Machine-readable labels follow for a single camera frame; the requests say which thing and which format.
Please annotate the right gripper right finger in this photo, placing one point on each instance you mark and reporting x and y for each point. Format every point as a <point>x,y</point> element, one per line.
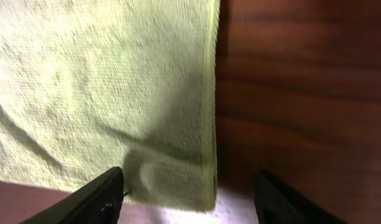
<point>277,202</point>

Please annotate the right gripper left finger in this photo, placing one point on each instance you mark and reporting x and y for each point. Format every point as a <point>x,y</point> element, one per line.
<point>98,202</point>

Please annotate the light green microfiber cloth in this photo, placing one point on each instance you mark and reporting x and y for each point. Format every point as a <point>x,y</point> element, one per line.
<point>89,85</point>

